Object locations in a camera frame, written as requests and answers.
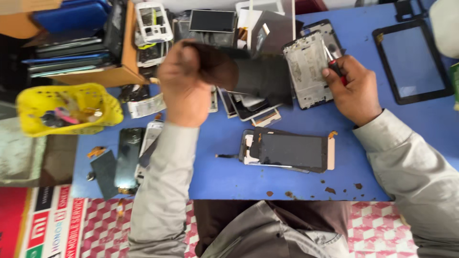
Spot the person's left hand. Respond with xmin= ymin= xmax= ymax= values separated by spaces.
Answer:
xmin=157 ymin=39 xmax=240 ymax=128

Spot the person's right hand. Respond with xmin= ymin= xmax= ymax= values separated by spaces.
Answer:
xmin=321 ymin=54 xmax=383 ymax=127

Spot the black phone screen panel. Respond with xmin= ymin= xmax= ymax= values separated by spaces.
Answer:
xmin=183 ymin=41 xmax=294 ymax=107

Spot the silver phone frame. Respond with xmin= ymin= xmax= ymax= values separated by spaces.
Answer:
xmin=282 ymin=30 xmax=335 ymax=110

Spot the red black handled screwdriver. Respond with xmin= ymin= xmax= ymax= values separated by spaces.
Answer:
xmin=324 ymin=45 xmax=348 ymax=87

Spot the black rectangular display module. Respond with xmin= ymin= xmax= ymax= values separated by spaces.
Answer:
xmin=189 ymin=9 xmax=237 ymax=33

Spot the pile of phone screens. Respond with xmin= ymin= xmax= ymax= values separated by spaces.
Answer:
xmin=210 ymin=85 xmax=283 ymax=128

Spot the heap of phone parts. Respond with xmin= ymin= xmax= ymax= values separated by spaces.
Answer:
xmin=134 ymin=0 xmax=305 ymax=67

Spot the white paper label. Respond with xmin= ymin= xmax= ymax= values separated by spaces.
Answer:
xmin=127 ymin=92 xmax=168 ymax=119

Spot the white edged phone screen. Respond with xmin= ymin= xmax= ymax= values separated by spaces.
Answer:
xmin=134 ymin=120 xmax=165 ymax=184

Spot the cardboard box of phones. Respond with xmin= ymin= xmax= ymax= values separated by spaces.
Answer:
xmin=21 ymin=0 xmax=150 ymax=89

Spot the gold edged phone display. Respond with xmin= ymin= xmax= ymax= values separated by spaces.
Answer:
xmin=215 ymin=127 xmax=338 ymax=174

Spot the glossy black phone screen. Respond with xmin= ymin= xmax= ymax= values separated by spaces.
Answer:
xmin=114 ymin=127 xmax=146 ymax=190

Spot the yellow plastic basket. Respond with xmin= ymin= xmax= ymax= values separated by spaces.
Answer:
xmin=16 ymin=83 xmax=125 ymax=138

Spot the grey flat back panel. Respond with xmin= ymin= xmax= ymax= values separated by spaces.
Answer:
xmin=89 ymin=149 xmax=120 ymax=201

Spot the stack of blue phone covers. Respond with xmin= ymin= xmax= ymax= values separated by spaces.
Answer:
xmin=32 ymin=0 xmax=112 ymax=34

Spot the person's torso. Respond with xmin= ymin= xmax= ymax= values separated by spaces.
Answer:
xmin=193 ymin=199 xmax=351 ymax=258

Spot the black tablet touch panel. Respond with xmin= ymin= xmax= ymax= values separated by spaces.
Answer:
xmin=372 ymin=19 xmax=454 ymax=105

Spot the grey cloth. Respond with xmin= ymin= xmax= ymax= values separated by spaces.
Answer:
xmin=0 ymin=118 xmax=48 ymax=184

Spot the printed shop banner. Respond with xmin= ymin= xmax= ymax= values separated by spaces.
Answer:
xmin=0 ymin=185 xmax=89 ymax=258

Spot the white rounded object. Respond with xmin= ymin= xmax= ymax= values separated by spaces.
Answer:
xmin=429 ymin=0 xmax=459 ymax=59

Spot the green circuit board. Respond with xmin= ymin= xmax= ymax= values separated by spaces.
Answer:
xmin=449 ymin=62 xmax=459 ymax=111

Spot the white phone frame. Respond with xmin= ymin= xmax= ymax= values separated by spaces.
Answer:
xmin=134 ymin=1 xmax=174 ymax=44

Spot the black phone frame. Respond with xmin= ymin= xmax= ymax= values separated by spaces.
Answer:
xmin=301 ymin=19 xmax=347 ymax=60

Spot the orange flex cable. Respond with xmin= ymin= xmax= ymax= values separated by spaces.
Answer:
xmin=87 ymin=146 xmax=107 ymax=159

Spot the black plastic bracket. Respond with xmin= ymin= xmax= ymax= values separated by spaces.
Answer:
xmin=394 ymin=0 xmax=429 ymax=23

